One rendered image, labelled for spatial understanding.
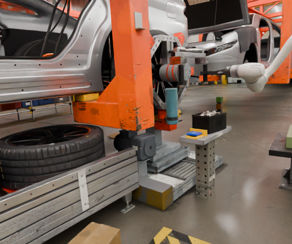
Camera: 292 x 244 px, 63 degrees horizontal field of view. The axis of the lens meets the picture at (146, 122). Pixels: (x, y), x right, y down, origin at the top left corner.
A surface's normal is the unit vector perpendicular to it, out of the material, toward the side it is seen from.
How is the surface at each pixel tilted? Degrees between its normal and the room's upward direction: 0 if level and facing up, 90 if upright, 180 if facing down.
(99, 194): 90
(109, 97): 90
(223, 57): 89
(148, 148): 90
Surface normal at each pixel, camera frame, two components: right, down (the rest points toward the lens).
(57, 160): 0.42, 0.15
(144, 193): -0.65, 0.18
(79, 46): 0.76, 0.08
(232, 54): 0.19, 0.18
